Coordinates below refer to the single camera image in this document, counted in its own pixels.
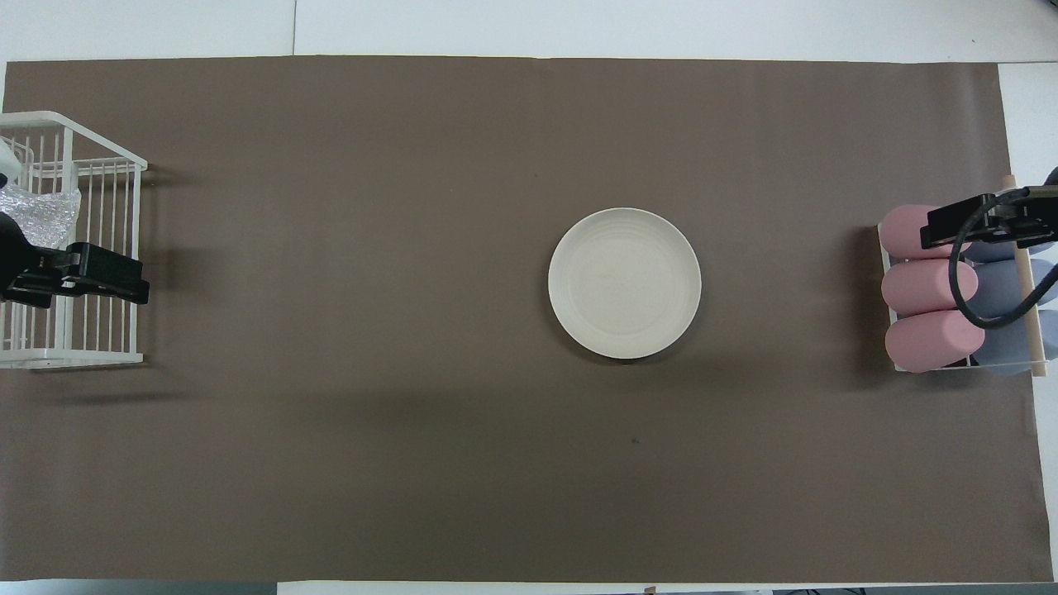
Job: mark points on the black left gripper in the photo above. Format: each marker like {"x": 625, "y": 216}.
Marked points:
{"x": 15, "y": 256}

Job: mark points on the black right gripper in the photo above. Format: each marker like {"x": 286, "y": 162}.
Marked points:
{"x": 1043, "y": 223}

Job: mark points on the silver mesh sponge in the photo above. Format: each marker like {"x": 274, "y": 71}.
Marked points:
{"x": 45, "y": 215}

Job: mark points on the cream round plate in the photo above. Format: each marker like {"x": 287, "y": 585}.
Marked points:
{"x": 624, "y": 283}

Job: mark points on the pink plastic cup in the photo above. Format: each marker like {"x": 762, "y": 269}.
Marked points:
{"x": 913, "y": 287}
{"x": 926, "y": 343}
{"x": 901, "y": 231}

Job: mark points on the cup rack with wooden rod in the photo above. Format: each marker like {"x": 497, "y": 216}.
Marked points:
{"x": 1025, "y": 281}

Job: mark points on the brown paper table mat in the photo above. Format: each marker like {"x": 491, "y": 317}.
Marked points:
{"x": 413, "y": 248}

